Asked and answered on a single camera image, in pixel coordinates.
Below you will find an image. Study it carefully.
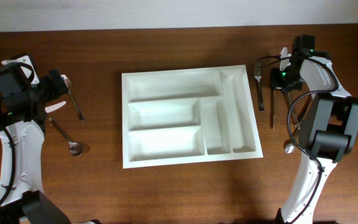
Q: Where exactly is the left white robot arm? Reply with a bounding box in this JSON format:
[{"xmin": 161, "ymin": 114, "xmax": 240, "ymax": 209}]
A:
[{"xmin": 0, "ymin": 59, "xmax": 70, "ymax": 223}]

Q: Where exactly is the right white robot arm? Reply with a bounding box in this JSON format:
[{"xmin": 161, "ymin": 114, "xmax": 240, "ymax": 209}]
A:
[{"xmin": 270, "ymin": 35, "xmax": 358, "ymax": 223}]

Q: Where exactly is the white plastic cutlery tray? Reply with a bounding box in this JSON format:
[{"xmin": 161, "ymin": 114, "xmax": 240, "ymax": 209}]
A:
[{"xmin": 122, "ymin": 65, "xmax": 263, "ymax": 169}]

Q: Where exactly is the white plastic knife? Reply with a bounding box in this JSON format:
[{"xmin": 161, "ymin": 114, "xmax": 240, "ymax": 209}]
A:
[{"xmin": 45, "ymin": 101, "xmax": 67, "ymax": 113}]

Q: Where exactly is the large steel spoon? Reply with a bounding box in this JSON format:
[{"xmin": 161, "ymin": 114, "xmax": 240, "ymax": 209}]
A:
[{"xmin": 60, "ymin": 74, "xmax": 85, "ymax": 122}]

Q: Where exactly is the steel teaspoon right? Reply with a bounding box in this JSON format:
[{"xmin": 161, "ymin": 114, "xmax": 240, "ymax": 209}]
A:
[{"xmin": 284, "ymin": 129, "xmax": 298, "ymax": 154}]

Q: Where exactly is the steel fork dark handle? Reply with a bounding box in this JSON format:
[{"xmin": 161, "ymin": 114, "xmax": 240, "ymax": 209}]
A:
[{"xmin": 295, "ymin": 96, "xmax": 312, "ymax": 128}]

